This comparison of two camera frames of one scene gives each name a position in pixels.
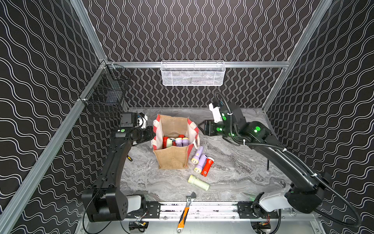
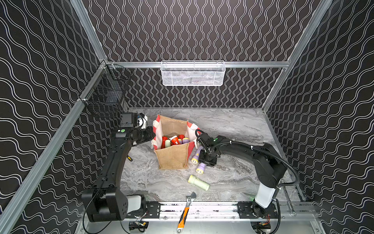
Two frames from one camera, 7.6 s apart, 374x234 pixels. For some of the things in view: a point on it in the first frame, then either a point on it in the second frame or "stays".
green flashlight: (169, 142) stays
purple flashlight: (198, 168) stays
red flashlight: (164, 142) stays
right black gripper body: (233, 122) -> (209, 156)
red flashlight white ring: (209, 162) -> (174, 140)
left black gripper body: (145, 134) stays
